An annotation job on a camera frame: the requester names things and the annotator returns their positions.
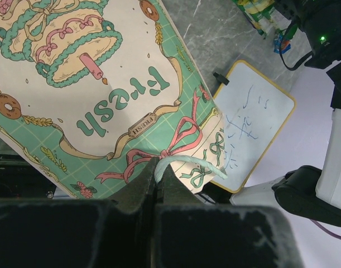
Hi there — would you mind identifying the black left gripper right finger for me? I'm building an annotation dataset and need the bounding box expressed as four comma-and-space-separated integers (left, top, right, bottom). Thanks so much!
155, 166, 304, 267

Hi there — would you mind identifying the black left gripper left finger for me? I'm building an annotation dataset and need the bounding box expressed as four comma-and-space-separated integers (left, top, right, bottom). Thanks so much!
0, 157, 159, 267

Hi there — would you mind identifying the blue M&M's packet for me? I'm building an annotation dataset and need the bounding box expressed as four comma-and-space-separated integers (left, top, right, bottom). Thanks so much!
273, 30, 292, 54

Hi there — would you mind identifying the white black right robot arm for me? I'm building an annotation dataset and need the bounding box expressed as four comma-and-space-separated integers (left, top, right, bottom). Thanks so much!
230, 0, 341, 227

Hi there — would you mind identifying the green yellow chips bag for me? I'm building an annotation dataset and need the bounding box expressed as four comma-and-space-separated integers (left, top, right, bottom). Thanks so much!
233, 0, 290, 38

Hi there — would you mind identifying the green white paper bag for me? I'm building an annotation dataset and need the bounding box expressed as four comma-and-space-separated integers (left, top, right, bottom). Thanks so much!
0, 0, 227, 199

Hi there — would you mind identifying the yellow framed whiteboard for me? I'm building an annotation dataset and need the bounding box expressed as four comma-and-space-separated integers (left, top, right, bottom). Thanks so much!
210, 60, 296, 193

